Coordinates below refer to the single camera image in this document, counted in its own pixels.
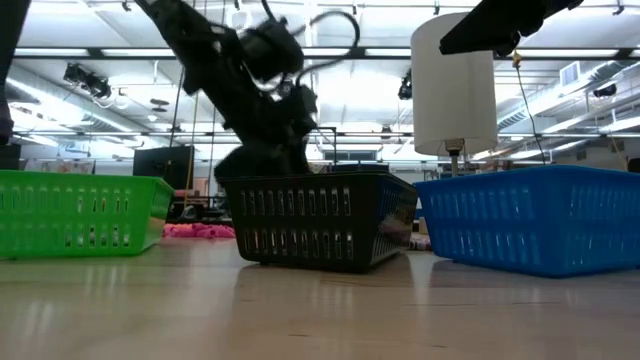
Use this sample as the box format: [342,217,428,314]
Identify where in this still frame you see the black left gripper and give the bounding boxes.
[213,87,320,179]

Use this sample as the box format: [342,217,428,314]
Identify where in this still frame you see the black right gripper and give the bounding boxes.
[439,0,585,57]

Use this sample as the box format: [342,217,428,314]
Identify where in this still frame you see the white crayon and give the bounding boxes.
[408,232,434,252]

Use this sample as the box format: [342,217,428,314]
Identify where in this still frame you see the white shade wooden table lamp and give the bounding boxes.
[410,12,500,235]

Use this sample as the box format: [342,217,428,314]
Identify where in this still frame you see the black plastic basket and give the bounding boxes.
[218,169,419,275]

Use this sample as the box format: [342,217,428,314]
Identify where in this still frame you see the white air vent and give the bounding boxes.
[559,60,581,87]

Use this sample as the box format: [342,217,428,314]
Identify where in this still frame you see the black monitor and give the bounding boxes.
[132,144,195,191]

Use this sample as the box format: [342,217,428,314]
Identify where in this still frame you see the green plastic basket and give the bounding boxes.
[0,169,175,261]

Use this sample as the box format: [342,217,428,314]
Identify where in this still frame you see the blue plastic basket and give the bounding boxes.
[413,164,640,279]

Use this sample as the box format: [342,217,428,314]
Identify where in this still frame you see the colourful banner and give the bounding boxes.
[22,158,96,174]

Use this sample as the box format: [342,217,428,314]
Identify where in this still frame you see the black box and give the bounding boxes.
[0,143,22,171]

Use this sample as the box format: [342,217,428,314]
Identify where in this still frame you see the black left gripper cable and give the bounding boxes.
[294,9,362,89]

